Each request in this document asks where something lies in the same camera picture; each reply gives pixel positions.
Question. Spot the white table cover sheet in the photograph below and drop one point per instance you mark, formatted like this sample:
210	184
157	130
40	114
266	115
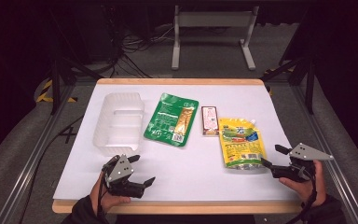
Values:
180	168

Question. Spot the yellow black hazard tape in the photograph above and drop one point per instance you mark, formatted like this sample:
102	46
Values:
45	90

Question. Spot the person's left hand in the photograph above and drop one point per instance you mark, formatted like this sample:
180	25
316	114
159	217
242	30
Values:
112	202

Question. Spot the aluminium floor rail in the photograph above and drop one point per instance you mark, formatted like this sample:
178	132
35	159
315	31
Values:
28	161
332	168

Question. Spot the clear plastic container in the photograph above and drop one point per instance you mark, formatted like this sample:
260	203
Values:
118	124

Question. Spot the small brown snack bar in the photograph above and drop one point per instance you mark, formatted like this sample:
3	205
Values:
210	121

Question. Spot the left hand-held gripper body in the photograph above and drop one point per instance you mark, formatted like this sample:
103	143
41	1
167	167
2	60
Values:
119	170

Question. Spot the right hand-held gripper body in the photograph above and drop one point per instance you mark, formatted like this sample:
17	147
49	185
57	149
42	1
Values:
307	153

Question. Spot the person's right hand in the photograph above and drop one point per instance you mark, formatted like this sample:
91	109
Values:
307	188

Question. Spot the black metal stand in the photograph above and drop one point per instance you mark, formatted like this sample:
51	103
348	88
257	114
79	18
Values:
56	81
307	81

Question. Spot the white metal table frame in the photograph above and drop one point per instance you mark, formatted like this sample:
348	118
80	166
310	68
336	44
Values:
214	19

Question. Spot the yellow spout pouch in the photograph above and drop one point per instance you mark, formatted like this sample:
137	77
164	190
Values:
240	143

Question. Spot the green food packet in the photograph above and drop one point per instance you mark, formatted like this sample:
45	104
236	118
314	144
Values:
164	119

